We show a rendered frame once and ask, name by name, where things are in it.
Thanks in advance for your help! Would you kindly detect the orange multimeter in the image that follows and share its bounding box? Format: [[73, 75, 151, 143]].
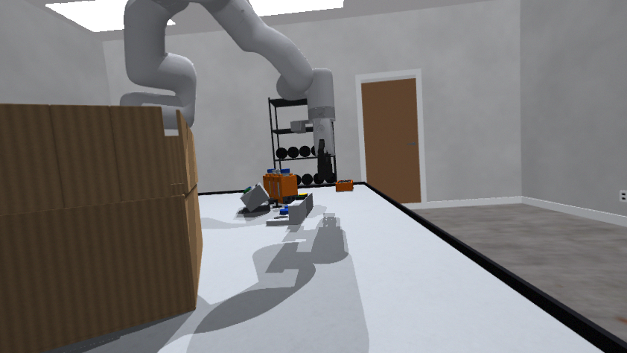
[[335, 179, 353, 191]]

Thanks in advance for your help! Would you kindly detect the brown cardboard box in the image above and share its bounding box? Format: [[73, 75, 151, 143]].
[[0, 104, 203, 353]]

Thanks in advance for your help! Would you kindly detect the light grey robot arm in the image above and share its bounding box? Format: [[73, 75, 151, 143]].
[[120, 0, 335, 134]]

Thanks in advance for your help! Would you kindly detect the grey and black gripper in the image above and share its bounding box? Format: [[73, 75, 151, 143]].
[[309, 118, 336, 180]]

